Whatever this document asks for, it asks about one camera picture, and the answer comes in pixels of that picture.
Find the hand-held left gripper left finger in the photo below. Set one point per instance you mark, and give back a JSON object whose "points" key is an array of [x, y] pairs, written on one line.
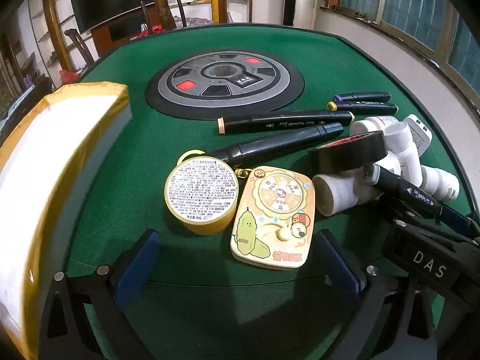
{"points": [[135, 268]]}

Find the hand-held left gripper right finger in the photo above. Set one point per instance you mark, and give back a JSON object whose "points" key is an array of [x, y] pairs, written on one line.
{"points": [[339, 268]]}

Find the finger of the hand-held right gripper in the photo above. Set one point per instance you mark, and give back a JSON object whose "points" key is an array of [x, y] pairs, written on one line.
{"points": [[455, 219]]}

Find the black marker with white print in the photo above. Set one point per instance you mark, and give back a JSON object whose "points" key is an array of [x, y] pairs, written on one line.
{"points": [[407, 189]]}

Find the beige cartoon print tin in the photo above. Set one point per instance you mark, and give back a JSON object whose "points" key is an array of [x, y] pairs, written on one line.
{"points": [[272, 217]]}

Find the yellow round tin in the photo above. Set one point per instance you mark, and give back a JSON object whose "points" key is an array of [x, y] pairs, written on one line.
{"points": [[202, 191]]}

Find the black electrical tape roll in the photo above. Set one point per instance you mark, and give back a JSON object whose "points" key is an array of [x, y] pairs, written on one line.
{"points": [[347, 155]]}

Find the white box with yellow tape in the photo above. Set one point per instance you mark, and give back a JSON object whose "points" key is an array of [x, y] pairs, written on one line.
{"points": [[56, 180]]}

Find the plain black marker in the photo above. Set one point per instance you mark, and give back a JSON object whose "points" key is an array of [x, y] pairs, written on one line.
{"points": [[277, 142]]}

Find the black marker with beige cap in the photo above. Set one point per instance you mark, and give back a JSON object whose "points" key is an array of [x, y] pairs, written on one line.
{"points": [[285, 122]]}

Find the white plastic adapter block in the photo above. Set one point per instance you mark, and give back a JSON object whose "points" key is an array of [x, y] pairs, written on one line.
{"points": [[419, 133]]}

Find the black marker with yellow cap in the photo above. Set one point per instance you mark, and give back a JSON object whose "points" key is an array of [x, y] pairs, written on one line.
{"points": [[362, 106]]}

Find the black marker with purple cap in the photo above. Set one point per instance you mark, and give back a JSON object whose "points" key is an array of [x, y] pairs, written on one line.
{"points": [[362, 96]]}

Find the red plastic bag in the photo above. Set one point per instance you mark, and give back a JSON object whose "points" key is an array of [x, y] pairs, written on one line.
{"points": [[150, 30], [70, 77]]}

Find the round grey table control panel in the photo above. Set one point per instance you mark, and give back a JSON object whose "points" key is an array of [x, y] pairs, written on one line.
{"points": [[225, 82]]}

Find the wooden framed window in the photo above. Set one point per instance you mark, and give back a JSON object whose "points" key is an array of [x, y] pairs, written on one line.
{"points": [[412, 7]]}

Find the dark wooden chair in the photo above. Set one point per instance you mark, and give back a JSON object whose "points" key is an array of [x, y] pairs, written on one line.
{"points": [[165, 11], [80, 48]]}

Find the brown wooden cabinet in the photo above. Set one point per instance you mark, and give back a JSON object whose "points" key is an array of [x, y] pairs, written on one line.
{"points": [[127, 32]]}

